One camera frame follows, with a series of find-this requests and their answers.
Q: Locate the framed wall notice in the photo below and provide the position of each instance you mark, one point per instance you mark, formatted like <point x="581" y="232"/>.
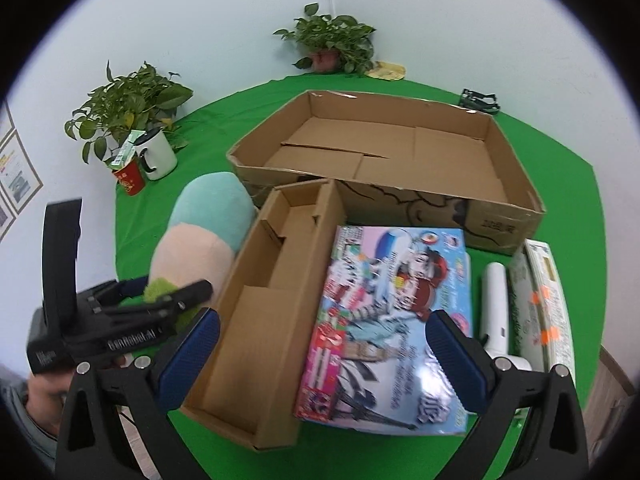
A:
<point x="17" y="172"/>
<point x="4" y="217"/>

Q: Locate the white mug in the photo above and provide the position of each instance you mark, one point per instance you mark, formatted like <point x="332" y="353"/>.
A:
<point x="162" y="155"/>

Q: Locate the red cup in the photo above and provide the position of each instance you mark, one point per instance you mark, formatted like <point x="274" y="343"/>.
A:
<point x="131" y="180"/>

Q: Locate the small cardboard divider box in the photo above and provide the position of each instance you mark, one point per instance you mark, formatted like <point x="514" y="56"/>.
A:
<point x="250" y="360"/>

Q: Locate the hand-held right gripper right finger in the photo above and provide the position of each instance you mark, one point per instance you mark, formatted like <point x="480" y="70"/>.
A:
<point x="455" y="365"/>

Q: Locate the white handheld device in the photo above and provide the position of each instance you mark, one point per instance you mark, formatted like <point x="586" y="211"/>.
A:
<point x="495" y="300"/>

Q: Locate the person's left hand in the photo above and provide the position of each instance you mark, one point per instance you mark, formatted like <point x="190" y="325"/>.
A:
<point x="45" y="400"/>

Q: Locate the white green medicine box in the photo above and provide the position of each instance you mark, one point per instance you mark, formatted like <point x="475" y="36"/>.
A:
<point x="540" y="300"/>

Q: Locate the large potted green plant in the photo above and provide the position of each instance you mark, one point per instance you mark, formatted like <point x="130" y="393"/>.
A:
<point x="130" y="100"/>

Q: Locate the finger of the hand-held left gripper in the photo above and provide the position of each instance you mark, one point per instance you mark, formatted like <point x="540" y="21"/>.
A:
<point x="182" y="296"/>
<point x="107" y="292"/>

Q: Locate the yellow packet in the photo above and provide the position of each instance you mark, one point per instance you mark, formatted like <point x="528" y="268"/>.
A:
<point x="386" y="71"/>

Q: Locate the large cardboard box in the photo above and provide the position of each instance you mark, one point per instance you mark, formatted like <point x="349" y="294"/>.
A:
<point x="400" y="160"/>

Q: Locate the green tablecloth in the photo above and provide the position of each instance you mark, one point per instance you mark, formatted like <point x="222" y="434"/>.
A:
<point x="550" y="160"/>

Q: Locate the small potted green plant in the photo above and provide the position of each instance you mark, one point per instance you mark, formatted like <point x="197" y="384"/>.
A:
<point x="330" y="35"/>

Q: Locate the green packet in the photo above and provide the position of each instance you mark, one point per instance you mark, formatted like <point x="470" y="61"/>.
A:
<point x="125" y="152"/>

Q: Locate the person's left forearm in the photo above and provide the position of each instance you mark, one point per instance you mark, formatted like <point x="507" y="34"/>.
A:
<point x="20" y="422"/>

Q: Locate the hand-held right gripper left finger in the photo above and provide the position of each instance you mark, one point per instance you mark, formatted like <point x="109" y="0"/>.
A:
<point x="190" y="360"/>

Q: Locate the pastel plush toy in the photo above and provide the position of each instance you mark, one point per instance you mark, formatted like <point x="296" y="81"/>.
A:
<point x="200" y="240"/>

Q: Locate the colourful puzzle box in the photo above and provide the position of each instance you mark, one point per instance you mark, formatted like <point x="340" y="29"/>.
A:
<point x="380" y="310"/>

